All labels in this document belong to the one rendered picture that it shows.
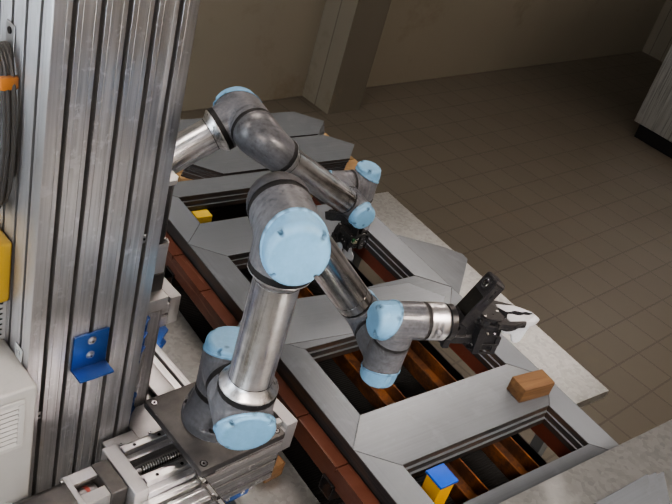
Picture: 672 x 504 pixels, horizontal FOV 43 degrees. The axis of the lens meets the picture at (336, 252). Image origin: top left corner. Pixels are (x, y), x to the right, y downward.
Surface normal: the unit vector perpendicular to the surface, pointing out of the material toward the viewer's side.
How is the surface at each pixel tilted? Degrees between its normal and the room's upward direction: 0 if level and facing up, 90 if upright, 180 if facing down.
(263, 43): 90
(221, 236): 0
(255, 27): 90
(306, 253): 82
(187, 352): 0
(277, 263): 83
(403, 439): 0
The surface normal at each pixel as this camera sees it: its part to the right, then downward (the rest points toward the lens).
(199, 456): 0.25, -0.80
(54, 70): 0.64, 0.56
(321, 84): -0.73, 0.22
